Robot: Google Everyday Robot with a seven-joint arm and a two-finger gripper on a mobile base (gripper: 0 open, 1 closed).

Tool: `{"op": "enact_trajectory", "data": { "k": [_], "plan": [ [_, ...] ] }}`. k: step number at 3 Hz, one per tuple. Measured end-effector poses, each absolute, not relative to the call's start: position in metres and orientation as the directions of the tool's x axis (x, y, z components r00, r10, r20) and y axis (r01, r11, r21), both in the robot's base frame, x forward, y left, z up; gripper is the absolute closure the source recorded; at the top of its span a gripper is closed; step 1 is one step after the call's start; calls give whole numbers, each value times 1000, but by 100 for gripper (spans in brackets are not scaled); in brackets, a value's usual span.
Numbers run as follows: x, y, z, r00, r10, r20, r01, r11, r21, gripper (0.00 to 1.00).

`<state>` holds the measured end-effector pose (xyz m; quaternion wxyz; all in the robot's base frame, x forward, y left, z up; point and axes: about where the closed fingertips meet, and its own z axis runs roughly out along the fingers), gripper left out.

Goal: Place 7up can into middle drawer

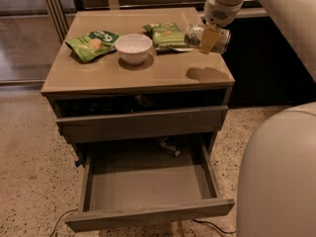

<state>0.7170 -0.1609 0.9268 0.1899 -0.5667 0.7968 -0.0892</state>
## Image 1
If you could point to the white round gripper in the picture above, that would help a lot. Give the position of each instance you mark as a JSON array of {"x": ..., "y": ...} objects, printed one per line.
[{"x": 221, "y": 13}]

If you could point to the silver green 7up can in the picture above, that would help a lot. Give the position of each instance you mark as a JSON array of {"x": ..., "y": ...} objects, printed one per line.
[{"x": 194, "y": 33}]

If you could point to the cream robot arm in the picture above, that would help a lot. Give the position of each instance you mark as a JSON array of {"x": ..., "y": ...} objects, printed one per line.
[{"x": 277, "y": 179}]

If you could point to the grey top drawer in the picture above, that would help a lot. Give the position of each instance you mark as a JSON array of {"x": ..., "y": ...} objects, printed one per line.
[{"x": 139, "y": 125}]

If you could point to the grey wooden drawer cabinet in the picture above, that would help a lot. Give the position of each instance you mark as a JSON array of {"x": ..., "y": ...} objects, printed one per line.
[{"x": 110, "y": 86}]

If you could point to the open grey middle drawer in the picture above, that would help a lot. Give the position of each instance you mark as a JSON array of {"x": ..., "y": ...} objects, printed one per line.
[{"x": 133, "y": 182}]

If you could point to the right green chip bag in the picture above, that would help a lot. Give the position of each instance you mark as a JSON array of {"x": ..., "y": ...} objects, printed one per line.
[{"x": 167, "y": 36}]

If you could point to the green chip bag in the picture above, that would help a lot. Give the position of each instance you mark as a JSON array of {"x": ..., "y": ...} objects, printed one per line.
[
  {"x": 167, "y": 36},
  {"x": 93, "y": 45}
]

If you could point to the white ceramic bowl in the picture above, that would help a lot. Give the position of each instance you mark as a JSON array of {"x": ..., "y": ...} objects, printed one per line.
[{"x": 133, "y": 48}]

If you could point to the left green chip bag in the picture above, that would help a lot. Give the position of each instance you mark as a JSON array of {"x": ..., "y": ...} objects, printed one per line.
[{"x": 93, "y": 45}]

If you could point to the dark bottle inside cabinet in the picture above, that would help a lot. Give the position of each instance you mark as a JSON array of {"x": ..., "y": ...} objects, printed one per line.
[{"x": 168, "y": 147}]

